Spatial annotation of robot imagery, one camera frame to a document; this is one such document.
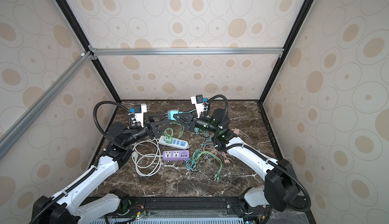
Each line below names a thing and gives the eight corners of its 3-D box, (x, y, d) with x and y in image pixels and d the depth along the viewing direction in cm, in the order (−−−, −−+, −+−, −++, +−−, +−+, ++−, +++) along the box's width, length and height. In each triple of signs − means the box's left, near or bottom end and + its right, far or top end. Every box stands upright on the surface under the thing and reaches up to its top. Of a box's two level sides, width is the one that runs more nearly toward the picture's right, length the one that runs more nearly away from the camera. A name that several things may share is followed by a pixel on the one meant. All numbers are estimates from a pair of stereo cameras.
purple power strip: (162, 160, 91) (161, 158, 88) (164, 152, 94) (163, 150, 92) (189, 160, 91) (188, 158, 88) (189, 152, 94) (189, 150, 92)
